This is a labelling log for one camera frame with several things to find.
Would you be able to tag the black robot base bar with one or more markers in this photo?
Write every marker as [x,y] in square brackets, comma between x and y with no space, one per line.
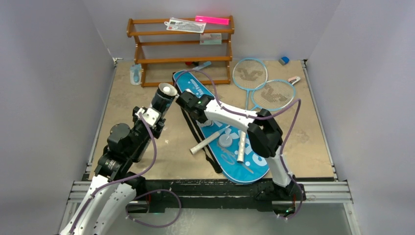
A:
[262,195]

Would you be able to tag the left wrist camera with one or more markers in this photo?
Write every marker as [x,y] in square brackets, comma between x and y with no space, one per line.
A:
[149,115]

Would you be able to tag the blue racket bag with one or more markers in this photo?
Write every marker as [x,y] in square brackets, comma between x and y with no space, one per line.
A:
[224,159]

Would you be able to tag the blue and grey eraser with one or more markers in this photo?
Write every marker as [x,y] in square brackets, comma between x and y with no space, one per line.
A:
[284,60]

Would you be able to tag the pink fluorescent ruler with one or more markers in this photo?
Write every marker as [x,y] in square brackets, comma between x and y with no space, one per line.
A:
[212,20]

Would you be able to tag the clear packaged item on shelf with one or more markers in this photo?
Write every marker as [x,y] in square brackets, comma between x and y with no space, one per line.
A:
[181,25]

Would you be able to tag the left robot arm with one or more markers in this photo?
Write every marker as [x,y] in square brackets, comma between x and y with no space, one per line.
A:
[113,186]

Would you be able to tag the far blue badminton racket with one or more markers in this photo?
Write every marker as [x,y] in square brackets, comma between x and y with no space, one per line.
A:
[249,74]

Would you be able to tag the small white box on shelf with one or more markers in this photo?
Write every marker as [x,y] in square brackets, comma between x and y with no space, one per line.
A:
[210,39]

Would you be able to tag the red and black small object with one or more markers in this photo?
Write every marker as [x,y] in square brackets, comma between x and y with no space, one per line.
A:
[194,63]

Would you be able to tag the pink and white clip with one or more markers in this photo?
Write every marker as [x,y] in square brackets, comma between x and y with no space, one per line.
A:
[294,80]

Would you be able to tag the light blue packaged tool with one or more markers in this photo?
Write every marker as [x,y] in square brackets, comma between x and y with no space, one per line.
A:
[135,74]

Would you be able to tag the wooden three-tier shelf rack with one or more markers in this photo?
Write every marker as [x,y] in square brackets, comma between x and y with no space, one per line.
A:
[140,58]

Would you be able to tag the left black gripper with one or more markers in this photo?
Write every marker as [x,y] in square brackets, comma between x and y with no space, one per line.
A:
[155,131]

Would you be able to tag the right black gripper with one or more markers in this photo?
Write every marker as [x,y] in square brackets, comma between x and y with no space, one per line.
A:
[187,100]

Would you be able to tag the black shuttlecock tube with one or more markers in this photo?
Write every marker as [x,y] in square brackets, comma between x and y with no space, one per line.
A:
[161,102]

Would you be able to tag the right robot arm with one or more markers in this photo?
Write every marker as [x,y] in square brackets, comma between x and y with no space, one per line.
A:
[264,133]

